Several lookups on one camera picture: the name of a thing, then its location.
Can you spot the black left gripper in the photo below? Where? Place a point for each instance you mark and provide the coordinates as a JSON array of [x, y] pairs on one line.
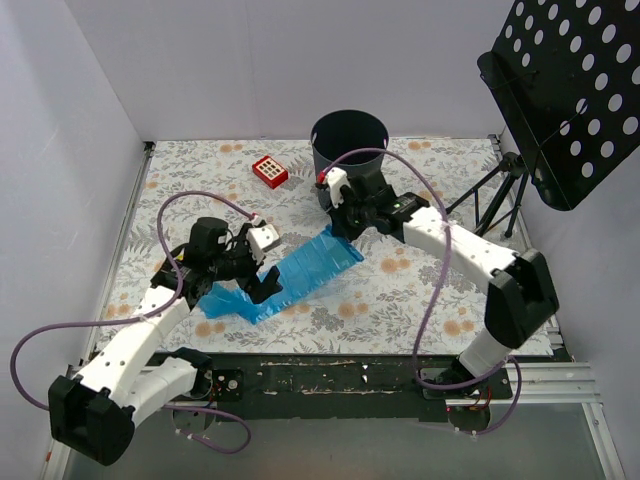
[[248, 273]]

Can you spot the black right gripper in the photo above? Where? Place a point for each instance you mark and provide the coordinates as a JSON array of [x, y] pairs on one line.
[[347, 215]]

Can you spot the blue plastic trash bag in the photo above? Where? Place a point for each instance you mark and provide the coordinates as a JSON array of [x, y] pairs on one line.
[[295, 277]]

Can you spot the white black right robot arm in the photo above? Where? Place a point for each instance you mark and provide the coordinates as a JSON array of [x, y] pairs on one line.
[[520, 295]]

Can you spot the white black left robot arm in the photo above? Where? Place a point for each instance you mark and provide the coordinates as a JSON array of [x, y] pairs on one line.
[[97, 411]]

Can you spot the dark grey trash bin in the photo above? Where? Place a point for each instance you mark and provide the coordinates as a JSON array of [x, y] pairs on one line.
[[343, 131]]

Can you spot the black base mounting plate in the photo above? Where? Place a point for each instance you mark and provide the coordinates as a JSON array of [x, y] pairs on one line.
[[323, 386]]

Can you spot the red toy block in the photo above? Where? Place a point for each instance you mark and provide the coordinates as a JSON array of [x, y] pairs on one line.
[[272, 173]]

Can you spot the black perforated music stand tray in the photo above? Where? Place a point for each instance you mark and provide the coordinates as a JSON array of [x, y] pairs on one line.
[[565, 77]]

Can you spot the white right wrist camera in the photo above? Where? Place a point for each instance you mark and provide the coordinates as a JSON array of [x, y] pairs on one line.
[[329, 184]]

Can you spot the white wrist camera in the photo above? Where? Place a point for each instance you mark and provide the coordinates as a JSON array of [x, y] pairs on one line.
[[261, 237], [329, 184]]

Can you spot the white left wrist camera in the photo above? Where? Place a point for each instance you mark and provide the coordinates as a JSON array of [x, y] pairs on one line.
[[261, 237]]

